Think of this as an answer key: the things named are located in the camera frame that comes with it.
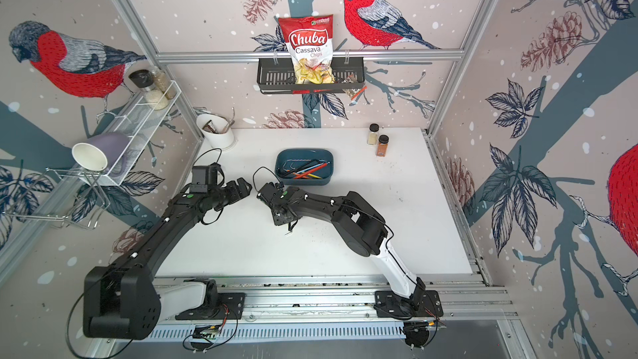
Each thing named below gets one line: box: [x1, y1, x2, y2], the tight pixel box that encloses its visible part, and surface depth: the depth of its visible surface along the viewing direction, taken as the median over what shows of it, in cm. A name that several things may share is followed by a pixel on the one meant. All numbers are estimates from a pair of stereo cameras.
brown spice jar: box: [376, 134, 390, 158], surface depth 109 cm
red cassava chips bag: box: [278, 14, 335, 85], surface depth 84 cm
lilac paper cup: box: [72, 132, 130, 173], surface depth 64 cm
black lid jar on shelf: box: [128, 68, 169, 111], surface depth 83 cm
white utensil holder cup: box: [196, 113, 236, 149], surface depth 113 cm
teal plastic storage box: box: [274, 147, 334, 186], surface depth 108 cm
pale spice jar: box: [367, 122, 380, 146], surface depth 113 cm
